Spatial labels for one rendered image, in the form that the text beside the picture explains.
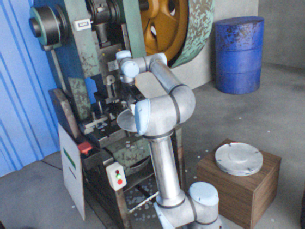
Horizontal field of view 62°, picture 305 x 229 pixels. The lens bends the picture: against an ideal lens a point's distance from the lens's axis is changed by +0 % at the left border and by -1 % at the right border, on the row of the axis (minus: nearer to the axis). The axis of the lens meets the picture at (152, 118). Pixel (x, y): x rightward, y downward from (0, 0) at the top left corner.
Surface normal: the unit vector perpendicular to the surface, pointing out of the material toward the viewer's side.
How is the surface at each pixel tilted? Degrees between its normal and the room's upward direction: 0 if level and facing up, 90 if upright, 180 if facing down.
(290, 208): 0
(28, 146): 90
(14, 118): 90
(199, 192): 7
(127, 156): 90
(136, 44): 90
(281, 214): 0
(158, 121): 78
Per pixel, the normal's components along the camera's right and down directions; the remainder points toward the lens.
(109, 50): 0.60, 0.31
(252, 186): -0.13, -0.87
